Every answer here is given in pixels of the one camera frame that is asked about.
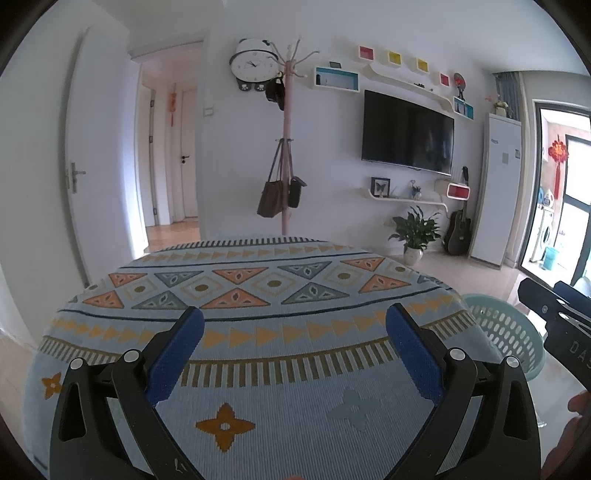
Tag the blue plastic bucket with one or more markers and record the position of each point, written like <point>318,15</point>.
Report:
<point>550,258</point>

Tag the white detergent bottle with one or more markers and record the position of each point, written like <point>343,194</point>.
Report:
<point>549,197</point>

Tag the white washing machine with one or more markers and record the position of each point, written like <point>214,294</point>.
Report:
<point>545,235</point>

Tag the white hallway door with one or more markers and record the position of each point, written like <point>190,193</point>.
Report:
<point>189,184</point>

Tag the black acoustic guitar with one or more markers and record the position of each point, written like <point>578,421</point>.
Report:
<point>458,233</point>

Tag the yellow cube wall shelf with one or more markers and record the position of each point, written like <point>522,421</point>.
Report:
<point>394,58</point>
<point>423,65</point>

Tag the small black bag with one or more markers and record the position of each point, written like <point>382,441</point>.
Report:
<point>295,194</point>

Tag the pink flower bouquet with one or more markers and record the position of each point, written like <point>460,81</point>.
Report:
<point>501,106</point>

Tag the long blue box shelf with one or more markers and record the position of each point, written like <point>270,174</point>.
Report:
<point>337,79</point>

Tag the small shelf figurine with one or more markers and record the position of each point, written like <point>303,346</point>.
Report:
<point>415,189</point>

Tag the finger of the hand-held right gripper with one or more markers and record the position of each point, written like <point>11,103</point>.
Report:
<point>535,297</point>
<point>575,297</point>

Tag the small red cube wall shelf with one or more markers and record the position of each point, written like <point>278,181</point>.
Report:
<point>444,79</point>

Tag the person's right hand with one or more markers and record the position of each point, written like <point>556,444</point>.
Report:
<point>581,403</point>

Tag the red and white box shelf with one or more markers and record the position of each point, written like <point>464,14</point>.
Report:
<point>457,190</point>

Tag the framed butterfly picture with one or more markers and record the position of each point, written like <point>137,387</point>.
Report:
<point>381,187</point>

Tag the long wavy white wall shelf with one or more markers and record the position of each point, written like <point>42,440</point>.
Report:
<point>406,78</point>

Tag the black flat television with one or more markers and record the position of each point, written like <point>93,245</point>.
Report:
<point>406,131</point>

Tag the round decorative fan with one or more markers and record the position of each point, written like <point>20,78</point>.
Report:
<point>459,81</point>

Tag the red knot wall hanging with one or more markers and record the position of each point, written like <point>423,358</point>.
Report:
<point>558,152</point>

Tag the grey blue curtain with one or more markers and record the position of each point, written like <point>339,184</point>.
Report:
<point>505,83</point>

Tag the pink coat rack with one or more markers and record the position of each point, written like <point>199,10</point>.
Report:
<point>288,138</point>

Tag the panda wall clock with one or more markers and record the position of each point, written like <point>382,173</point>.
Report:
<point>251,64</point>

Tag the small blue box shelf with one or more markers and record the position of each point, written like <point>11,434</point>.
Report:
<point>464,108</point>

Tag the red hanging ornament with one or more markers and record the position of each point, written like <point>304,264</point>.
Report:
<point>172,108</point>

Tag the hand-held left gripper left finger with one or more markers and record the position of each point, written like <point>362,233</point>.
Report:
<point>178,350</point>

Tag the curved white wall shelf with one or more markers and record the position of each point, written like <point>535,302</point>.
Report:
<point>406,199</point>

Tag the brown tote bag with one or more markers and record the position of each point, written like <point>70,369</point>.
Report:
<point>272,198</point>

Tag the teal plastic laundry basket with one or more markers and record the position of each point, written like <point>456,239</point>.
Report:
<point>489,301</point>

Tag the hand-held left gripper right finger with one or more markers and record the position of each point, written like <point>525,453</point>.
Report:
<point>413,350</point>

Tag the potted green plant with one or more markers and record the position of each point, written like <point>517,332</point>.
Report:
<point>415,230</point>

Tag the patterned blue orange tablecloth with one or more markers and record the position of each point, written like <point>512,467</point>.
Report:
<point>277,369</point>

